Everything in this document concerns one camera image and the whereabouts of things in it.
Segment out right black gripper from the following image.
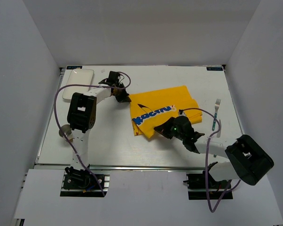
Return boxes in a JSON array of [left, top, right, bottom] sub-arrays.
[[155, 116, 185, 141]]

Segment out yellow printed cloth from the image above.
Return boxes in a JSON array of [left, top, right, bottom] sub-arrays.
[[129, 86, 202, 139]]

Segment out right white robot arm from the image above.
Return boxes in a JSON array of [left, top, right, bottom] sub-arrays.
[[154, 116, 275, 188]]

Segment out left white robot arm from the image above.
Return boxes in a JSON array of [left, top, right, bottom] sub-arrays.
[[67, 71, 131, 170]]

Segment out white rectangular plate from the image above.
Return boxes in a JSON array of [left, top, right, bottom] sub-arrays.
[[62, 68, 94, 101]]

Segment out left blue corner label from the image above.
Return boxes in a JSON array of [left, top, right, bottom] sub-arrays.
[[66, 65, 82, 70]]

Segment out blue corner label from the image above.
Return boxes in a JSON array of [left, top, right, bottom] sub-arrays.
[[66, 65, 82, 70], [206, 67, 223, 71]]

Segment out cup with wooden base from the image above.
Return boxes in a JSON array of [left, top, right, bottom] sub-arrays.
[[59, 124, 73, 142]]

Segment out right blue corner label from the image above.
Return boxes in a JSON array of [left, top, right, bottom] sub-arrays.
[[206, 67, 223, 71]]

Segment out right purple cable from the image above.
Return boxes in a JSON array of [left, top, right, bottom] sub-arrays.
[[178, 107, 242, 213]]

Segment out knife with teal handle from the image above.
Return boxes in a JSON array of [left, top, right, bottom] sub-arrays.
[[212, 119, 222, 158]]

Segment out fork with teal handle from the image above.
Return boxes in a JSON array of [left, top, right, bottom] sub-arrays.
[[212, 99, 221, 131]]

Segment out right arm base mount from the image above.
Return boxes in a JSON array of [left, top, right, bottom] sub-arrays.
[[183, 172, 228, 200]]

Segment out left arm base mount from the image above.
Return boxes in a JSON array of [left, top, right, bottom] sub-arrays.
[[60, 167, 110, 198]]

